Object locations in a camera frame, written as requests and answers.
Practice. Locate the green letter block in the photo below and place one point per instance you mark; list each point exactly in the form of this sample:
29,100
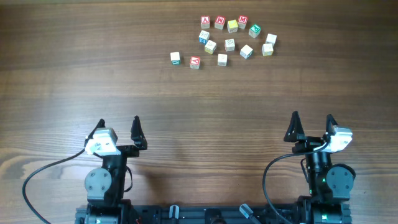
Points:
254,30

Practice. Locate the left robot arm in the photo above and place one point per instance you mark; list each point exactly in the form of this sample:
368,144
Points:
105,186

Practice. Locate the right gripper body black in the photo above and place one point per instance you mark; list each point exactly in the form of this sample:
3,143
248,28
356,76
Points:
307,144

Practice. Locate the white block blue side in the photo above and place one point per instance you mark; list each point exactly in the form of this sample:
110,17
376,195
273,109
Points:
246,52

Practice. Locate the yellow top block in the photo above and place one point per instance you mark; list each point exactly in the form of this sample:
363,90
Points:
232,26

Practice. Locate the yellow sided block centre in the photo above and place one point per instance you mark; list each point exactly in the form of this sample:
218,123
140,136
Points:
210,47

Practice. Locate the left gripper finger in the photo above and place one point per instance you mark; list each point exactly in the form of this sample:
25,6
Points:
100,124
137,134

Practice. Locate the red A block lower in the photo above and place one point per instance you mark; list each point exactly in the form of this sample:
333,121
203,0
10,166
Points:
195,62

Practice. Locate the plain block far right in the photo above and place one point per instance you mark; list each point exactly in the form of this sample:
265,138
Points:
271,39

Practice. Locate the brown picture block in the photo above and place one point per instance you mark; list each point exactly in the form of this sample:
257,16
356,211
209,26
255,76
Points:
229,45

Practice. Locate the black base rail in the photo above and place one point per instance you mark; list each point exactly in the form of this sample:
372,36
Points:
214,214

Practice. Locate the yellow sided block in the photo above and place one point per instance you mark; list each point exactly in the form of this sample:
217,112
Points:
267,49
210,47

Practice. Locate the red M block right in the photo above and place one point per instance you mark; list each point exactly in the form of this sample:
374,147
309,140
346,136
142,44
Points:
242,21

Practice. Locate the red M block tilted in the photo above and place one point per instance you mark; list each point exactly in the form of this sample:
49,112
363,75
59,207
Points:
219,22

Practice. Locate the red A block top-left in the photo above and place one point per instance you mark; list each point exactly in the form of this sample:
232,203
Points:
205,22

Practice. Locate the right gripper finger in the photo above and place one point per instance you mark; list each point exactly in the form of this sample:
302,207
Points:
330,123
295,130

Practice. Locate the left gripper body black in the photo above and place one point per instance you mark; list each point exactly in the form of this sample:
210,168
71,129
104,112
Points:
129,152

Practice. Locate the green sided white block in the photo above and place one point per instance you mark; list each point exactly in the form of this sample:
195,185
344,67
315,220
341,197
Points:
175,58

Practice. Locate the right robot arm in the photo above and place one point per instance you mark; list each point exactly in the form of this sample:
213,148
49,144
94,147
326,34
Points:
329,184

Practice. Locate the yellow sided block right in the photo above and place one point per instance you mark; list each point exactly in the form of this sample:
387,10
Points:
267,49

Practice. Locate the blue sided block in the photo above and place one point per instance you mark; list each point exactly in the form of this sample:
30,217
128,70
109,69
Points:
204,37

